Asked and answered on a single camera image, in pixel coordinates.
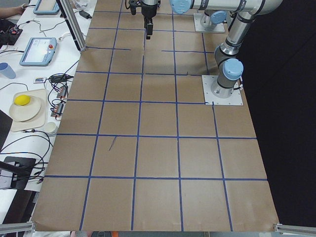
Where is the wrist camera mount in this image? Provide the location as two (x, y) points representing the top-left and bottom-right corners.
(124, 0), (141, 15)

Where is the upper circuit board module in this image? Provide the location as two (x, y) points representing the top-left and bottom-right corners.
(56, 84), (68, 99)

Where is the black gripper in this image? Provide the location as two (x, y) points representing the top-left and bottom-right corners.
(140, 0), (159, 40)

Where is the small colourful card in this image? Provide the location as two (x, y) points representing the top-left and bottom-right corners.
(33, 77), (47, 83)

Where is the right aluminium frame bar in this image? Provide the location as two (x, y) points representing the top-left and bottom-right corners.
(274, 223), (316, 237)

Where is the person hand at edge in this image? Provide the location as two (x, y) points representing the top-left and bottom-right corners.
(10, 4), (29, 16)

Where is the light blue cup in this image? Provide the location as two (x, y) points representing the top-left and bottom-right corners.
(0, 62), (16, 79)

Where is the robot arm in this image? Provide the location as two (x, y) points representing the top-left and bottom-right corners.
(200, 10), (227, 29)
(169, 0), (282, 66)

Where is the aluminium frame post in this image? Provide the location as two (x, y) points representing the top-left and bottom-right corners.
(56, 0), (86, 52)

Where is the blue teach pendant near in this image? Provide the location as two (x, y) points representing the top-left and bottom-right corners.
(19, 37), (57, 66)

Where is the beige tray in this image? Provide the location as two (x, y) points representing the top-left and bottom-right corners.
(10, 89), (47, 132)

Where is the black power brick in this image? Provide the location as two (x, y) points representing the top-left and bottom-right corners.
(79, 10), (92, 19)

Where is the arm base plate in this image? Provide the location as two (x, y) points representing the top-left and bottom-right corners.
(202, 75), (243, 106)
(193, 13), (225, 34)

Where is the left aluminium frame bar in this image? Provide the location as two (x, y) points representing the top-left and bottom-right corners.
(0, 222), (35, 235)

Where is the beige plate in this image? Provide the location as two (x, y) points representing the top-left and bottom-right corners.
(9, 96), (41, 121)

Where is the black electronics with wires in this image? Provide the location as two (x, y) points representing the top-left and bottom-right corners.
(0, 19), (23, 47)

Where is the black power adapter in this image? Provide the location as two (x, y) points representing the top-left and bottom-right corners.
(49, 74), (73, 83)

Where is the black camera stand base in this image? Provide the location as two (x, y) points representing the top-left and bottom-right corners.
(0, 157), (36, 190)

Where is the blue teach pendant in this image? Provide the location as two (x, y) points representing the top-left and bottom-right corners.
(19, 37), (57, 66)
(33, 0), (59, 15)

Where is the white paper cup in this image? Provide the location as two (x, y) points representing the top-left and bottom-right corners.
(44, 122), (58, 136)

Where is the circuit board module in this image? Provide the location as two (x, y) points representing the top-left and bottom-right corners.
(50, 103), (64, 118)
(56, 84), (68, 99)

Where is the yellow lemon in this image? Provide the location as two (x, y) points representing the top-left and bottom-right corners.
(14, 94), (31, 106)

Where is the aluminium frame bar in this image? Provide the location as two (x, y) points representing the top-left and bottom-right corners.
(0, 222), (35, 235)
(274, 223), (316, 237)

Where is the blue teach pendant far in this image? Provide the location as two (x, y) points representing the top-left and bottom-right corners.
(33, 0), (59, 15)

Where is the lower circuit board module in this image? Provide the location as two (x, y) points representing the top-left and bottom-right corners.
(50, 103), (64, 118)

